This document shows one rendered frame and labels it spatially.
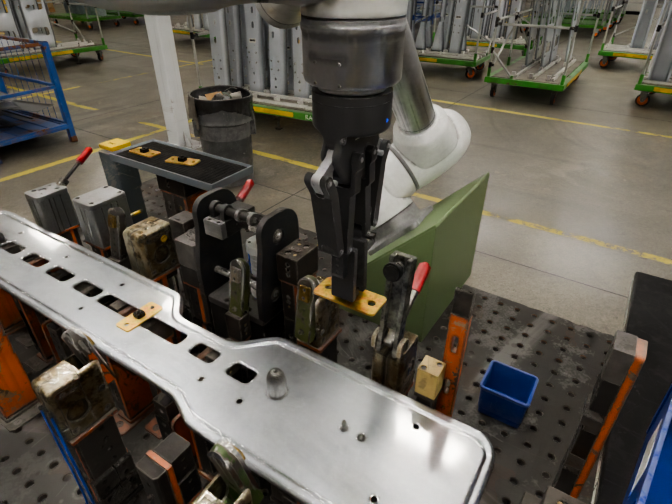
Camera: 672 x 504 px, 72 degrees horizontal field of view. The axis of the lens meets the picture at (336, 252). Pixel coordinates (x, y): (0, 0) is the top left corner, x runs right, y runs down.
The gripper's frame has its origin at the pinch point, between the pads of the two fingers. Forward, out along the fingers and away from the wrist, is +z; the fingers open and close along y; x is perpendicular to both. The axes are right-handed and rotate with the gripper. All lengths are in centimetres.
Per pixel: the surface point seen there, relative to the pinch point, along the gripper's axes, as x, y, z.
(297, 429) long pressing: -5.9, 4.4, 28.6
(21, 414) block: -76, 18, 58
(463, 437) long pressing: 15.2, -7.5, 28.7
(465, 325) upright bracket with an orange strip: 10.9, -14.4, 14.4
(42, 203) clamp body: -102, -13, 25
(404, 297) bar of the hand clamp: 1.4, -14.0, 13.1
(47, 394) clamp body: -39, 22, 24
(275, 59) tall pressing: -321, -378, 65
